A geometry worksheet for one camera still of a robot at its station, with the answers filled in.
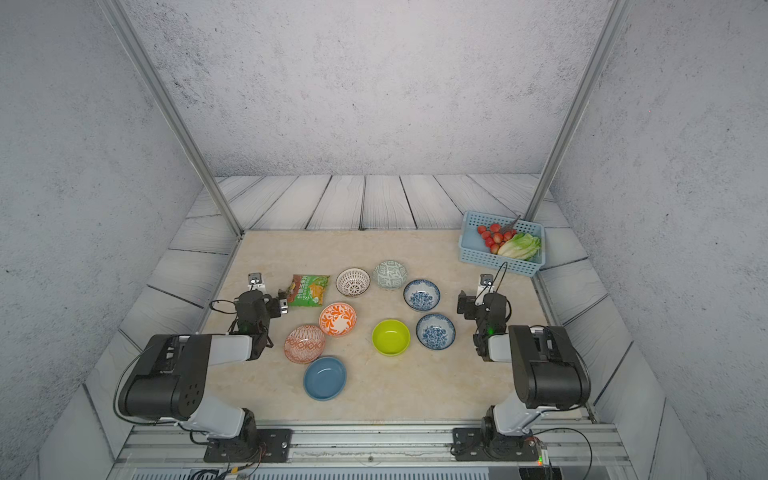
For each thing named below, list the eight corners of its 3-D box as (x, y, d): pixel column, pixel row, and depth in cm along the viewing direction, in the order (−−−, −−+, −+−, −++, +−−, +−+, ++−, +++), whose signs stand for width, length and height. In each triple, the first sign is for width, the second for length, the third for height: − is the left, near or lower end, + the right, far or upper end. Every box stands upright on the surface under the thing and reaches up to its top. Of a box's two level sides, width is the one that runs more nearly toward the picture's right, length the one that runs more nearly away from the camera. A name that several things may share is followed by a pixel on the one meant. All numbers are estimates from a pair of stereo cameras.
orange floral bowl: (319, 336, 93) (316, 329, 90) (324, 309, 100) (321, 302, 96) (355, 336, 93) (354, 329, 90) (358, 309, 100) (356, 302, 96)
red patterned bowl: (284, 365, 88) (279, 359, 84) (292, 331, 95) (288, 324, 92) (322, 365, 88) (319, 359, 84) (327, 331, 95) (325, 324, 91)
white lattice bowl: (335, 298, 102) (333, 290, 99) (339, 275, 109) (337, 267, 105) (369, 298, 102) (369, 290, 99) (371, 275, 109) (370, 267, 105)
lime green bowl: (372, 358, 90) (371, 351, 86) (374, 327, 96) (373, 319, 93) (410, 357, 90) (411, 350, 86) (409, 327, 96) (409, 319, 93)
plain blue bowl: (302, 401, 82) (299, 397, 79) (309, 361, 89) (306, 356, 87) (344, 401, 82) (342, 397, 79) (348, 361, 89) (346, 356, 86)
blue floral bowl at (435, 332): (417, 350, 90) (418, 345, 87) (415, 320, 96) (416, 314, 94) (456, 350, 90) (457, 345, 87) (451, 320, 96) (453, 314, 94)
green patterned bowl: (373, 290, 105) (372, 283, 101) (374, 268, 111) (374, 260, 108) (408, 290, 105) (408, 282, 101) (407, 268, 111) (407, 260, 108)
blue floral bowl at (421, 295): (403, 311, 99) (404, 303, 96) (403, 287, 105) (403, 279, 102) (439, 311, 99) (441, 303, 96) (437, 287, 105) (438, 279, 102)
